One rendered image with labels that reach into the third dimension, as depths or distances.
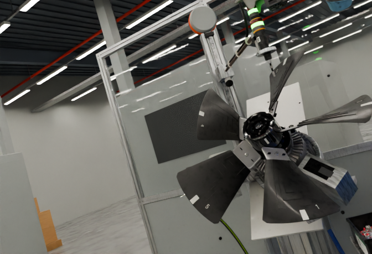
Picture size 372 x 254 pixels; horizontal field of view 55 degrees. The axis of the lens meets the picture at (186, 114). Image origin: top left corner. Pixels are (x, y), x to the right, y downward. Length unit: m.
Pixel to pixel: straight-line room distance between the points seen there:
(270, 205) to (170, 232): 1.42
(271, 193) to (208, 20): 1.19
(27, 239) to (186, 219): 4.64
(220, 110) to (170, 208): 1.11
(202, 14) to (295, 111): 0.79
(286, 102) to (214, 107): 0.36
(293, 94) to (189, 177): 0.64
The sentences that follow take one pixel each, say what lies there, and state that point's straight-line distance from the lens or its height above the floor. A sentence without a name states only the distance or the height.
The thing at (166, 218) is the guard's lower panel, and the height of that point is 0.84.
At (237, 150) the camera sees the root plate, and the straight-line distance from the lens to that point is 1.29.
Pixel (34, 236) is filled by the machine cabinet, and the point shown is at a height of 0.62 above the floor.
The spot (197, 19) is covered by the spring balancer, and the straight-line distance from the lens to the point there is 2.04.
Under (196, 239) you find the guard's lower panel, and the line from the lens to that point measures 2.37.
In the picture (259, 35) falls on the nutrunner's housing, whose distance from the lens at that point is 1.30.
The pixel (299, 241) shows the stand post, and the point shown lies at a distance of 1.46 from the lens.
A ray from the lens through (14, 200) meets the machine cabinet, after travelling 6.66.
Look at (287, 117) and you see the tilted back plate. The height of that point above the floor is 1.22.
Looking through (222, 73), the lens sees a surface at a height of 1.53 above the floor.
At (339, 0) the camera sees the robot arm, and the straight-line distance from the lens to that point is 1.34.
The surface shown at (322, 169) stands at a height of 1.03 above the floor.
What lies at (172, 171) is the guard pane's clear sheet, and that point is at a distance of 2.33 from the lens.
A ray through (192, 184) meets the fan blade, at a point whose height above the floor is 1.09.
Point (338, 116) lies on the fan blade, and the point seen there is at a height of 1.18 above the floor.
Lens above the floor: 1.21
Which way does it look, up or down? 6 degrees up
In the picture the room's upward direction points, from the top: 17 degrees counter-clockwise
